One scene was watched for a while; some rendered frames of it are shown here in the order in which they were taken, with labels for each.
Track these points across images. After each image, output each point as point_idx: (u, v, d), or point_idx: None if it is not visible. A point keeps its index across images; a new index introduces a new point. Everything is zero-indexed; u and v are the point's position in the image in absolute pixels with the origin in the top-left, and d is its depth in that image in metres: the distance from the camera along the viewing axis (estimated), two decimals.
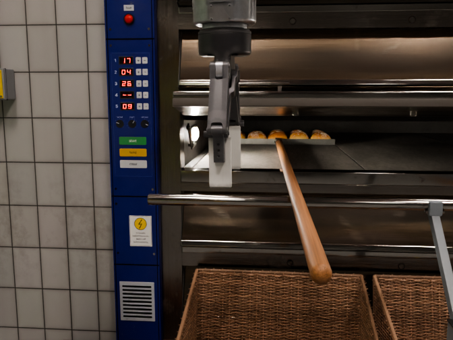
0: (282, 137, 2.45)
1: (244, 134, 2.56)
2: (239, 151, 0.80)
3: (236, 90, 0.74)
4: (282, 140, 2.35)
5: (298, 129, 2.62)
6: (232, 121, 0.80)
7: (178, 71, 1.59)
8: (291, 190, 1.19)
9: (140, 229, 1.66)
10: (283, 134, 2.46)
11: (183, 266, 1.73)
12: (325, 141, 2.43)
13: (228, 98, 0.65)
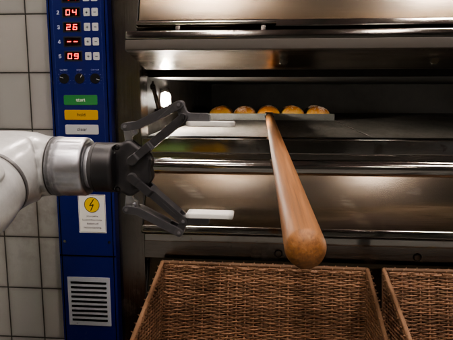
0: (274, 112, 2.13)
1: (230, 110, 2.23)
2: (213, 127, 0.72)
3: (147, 152, 0.73)
4: (272, 115, 2.02)
5: (292, 105, 2.29)
6: (183, 121, 0.73)
7: (137, 11, 1.26)
8: (274, 148, 0.86)
9: (92, 212, 1.33)
10: (274, 108, 2.13)
11: (147, 258, 1.40)
12: (323, 116, 2.10)
13: (153, 216, 0.75)
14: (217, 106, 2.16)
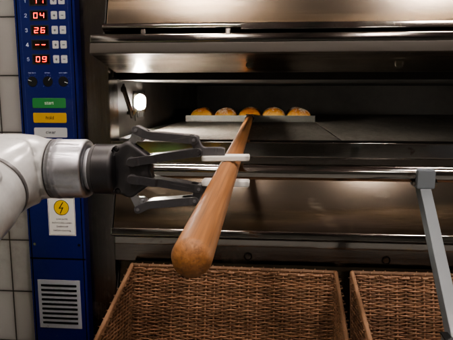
0: (255, 114, 2.13)
1: (212, 112, 2.23)
2: (228, 161, 0.72)
3: (149, 163, 0.73)
4: (252, 117, 2.03)
5: (274, 106, 2.29)
6: (197, 155, 0.74)
7: (104, 15, 1.26)
8: (226, 152, 0.86)
9: (61, 214, 1.33)
10: (255, 110, 2.14)
11: (118, 260, 1.40)
12: (304, 118, 2.10)
13: (164, 201, 0.74)
14: (198, 108, 2.16)
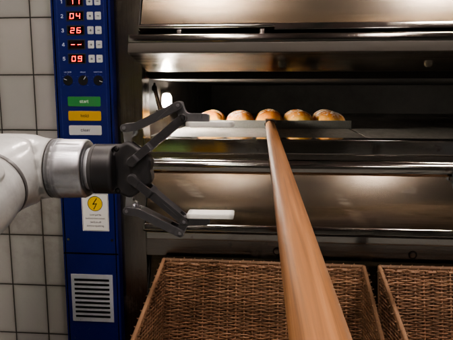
0: (276, 118, 1.72)
1: (222, 115, 1.82)
2: (213, 127, 0.72)
3: (147, 153, 0.73)
4: (274, 122, 1.62)
5: (298, 109, 1.88)
6: (182, 121, 0.73)
7: (139, 15, 1.29)
8: (282, 209, 0.45)
9: (95, 210, 1.37)
10: (277, 114, 1.72)
11: (149, 255, 1.44)
12: (338, 123, 1.69)
13: (154, 218, 0.75)
14: (205, 112, 1.74)
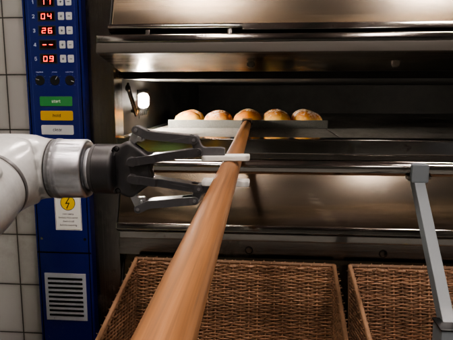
0: (253, 118, 1.72)
1: (201, 115, 1.83)
2: (228, 161, 0.72)
3: (149, 163, 0.73)
4: (250, 122, 1.62)
5: (277, 108, 1.89)
6: (197, 155, 0.74)
7: (110, 15, 1.30)
8: (199, 207, 0.46)
9: (67, 210, 1.37)
10: (254, 114, 1.73)
11: (123, 254, 1.44)
12: (314, 123, 1.70)
13: (164, 201, 0.74)
14: (183, 111, 1.75)
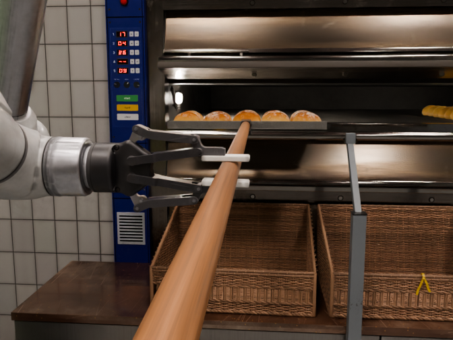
0: (253, 119, 1.72)
1: (200, 116, 1.83)
2: (228, 161, 0.72)
3: (149, 162, 0.73)
4: (249, 123, 1.62)
5: (276, 110, 1.89)
6: (197, 154, 0.74)
7: (163, 42, 2.01)
8: (200, 206, 0.46)
9: None
10: (253, 115, 1.73)
11: None
12: (313, 124, 1.70)
13: (163, 200, 0.74)
14: (183, 112, 1.75)
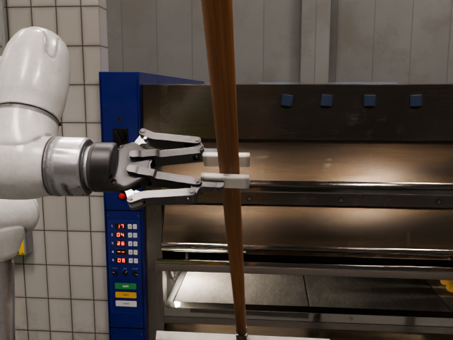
0: None
1: None
2: None
3: (151, 156, 0.74)
4: (246, 327, 1.50)
5: None
6: (199, 156, 0.75)
7: (161, 234, 2.03)
8: None
9: None
10: None
11: None
12: None
13: (160, 191, 0.71)
14: None
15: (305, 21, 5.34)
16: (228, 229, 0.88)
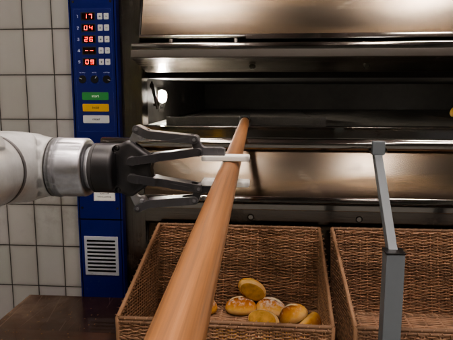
0: (262, 285, 1.61)
1: None
2: (228, 161, 0.72)
3: (149, 162, 0.73)
4: (249, 119, 1.62)
5: None
6: (197, 154, 0.74)
7: (139, 27, 1.62)
8: (201, 210, 0.46)
9: None
10: None
11: (147, 222, 1.76)
12: (313, 120, 1.70)
13: (164, 200, 0.74)
14: None
15: None
16: None
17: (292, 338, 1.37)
